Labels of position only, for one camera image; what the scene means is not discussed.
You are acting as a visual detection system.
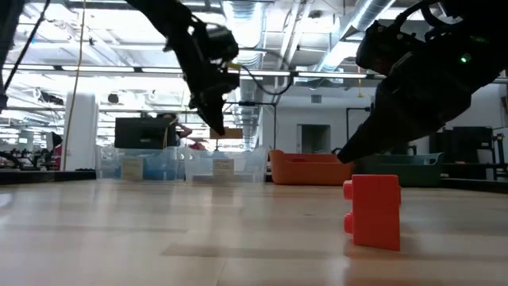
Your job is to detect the white paper bin label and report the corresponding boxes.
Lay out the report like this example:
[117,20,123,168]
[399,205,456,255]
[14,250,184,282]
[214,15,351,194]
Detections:
[121,158,144,180]
[212,158,236,178]

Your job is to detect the person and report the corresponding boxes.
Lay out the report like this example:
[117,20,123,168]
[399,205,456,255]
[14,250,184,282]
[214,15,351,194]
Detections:
[49,132,64,171]
[157,113,194,148]

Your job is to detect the plain wooden block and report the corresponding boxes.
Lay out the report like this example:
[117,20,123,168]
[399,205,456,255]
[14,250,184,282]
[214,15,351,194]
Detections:
[209,127,244,141]

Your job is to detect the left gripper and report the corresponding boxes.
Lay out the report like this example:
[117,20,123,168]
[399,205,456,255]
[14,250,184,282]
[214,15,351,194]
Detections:
[164,15,241,136]

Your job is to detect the black stand frame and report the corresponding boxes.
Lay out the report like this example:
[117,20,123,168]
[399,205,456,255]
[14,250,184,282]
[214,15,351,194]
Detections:
[346,106,376,132]
[224,101,278,151]

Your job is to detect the yellow cable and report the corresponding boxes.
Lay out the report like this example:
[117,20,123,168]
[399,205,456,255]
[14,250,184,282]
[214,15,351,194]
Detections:
[59,0,87,172]

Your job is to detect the small orange toy block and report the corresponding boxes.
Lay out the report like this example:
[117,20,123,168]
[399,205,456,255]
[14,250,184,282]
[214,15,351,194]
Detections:
[342,174,402,253]

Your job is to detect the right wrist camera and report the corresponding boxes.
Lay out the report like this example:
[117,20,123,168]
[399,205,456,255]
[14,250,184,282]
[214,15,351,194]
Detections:
[356,19,414,76]

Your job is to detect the white pillar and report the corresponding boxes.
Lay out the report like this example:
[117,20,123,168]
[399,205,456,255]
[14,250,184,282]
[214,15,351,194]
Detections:
[63,91,99,172]

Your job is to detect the black box-shaped monitor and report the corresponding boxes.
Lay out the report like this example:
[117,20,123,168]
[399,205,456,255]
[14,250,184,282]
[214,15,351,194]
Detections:
[114,116,178,150]

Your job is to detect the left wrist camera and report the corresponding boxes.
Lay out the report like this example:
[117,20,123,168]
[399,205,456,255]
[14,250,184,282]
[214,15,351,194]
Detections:
[206,25,241,63]

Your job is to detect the clear plastic bin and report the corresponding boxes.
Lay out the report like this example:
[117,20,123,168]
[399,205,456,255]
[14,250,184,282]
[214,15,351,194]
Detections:
[180,147,269,184]
[95,146,180,182]

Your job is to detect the black shelving unit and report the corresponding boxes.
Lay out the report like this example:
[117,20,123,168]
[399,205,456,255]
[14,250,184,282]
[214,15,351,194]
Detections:
[430,126,508,180]

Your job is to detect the teal plastic bin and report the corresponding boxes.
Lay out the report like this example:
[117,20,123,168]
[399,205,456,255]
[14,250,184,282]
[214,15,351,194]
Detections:
[354,153,445,188]

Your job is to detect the overhead frame crossbar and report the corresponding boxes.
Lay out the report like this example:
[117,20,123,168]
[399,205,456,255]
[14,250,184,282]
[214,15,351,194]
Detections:
[0,63,508,87]

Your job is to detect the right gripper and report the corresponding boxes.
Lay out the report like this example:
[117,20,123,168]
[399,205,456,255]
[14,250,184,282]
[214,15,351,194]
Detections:
[336,31,505,164]

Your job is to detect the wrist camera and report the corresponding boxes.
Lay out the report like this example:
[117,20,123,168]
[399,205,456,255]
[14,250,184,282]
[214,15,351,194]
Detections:
[206,25,241,63]
[356,19,414,76]

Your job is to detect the orange plastic bin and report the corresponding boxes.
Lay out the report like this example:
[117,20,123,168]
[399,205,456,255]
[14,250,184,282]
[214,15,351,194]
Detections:
[268,149,357,186]

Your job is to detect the silver ventilation duct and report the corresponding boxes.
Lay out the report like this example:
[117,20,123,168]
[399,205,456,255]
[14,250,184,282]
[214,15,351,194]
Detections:
[228,0,267,67]

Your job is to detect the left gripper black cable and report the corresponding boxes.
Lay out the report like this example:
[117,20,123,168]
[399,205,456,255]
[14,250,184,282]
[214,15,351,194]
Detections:
[237,63,295,97]

